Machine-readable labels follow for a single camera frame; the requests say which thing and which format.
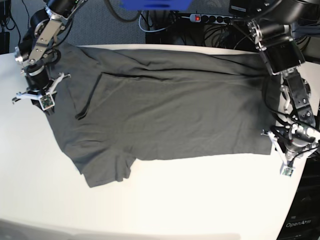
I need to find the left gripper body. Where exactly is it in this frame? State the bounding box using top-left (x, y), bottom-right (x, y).
top-left (261, 129), bottom-right (320, 168)

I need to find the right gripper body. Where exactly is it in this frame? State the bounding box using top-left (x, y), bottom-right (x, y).
top-left (11, 72), bottom-right (71, 110)

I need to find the grey T-shirt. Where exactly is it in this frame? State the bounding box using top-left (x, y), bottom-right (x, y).
top-left (47, 43), bottom-right (275, 188)

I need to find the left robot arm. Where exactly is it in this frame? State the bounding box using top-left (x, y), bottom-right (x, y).
top-left (229, 0), bottom-right (320, 177)

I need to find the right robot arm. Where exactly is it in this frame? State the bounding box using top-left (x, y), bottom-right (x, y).
top-left (12, 0), bottom-right (85, 115)

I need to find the black OpenArm box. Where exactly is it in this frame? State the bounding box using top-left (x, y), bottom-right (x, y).
top-left (277, 156), bottom-right (320, 240)

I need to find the black box at left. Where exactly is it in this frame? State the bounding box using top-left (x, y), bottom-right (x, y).
top-left (0, 31), bottom-right (10, 55)

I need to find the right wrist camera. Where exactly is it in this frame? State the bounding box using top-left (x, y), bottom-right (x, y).
top-left (38, 93), bottom-right (55, 111)

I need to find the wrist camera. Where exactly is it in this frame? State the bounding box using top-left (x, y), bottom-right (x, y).
top-left (38, 93), bottom-right (55, 111)
top-left (280, 165), bottom-right (295, 178)

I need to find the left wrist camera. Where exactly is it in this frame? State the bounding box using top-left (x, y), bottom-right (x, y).
top-left (280, 165), bottom-right (295, 178)

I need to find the black cable on floor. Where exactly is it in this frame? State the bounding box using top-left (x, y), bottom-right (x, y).
top-left (14, 0), bottom-right (31, 53)

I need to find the white cable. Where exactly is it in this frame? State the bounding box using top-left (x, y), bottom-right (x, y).
top-left (137, 10), bottom-right (168, 33)

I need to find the blue plastic mount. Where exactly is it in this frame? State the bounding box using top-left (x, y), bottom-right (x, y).
top-left (121, 0), bottom-right (192, 11)

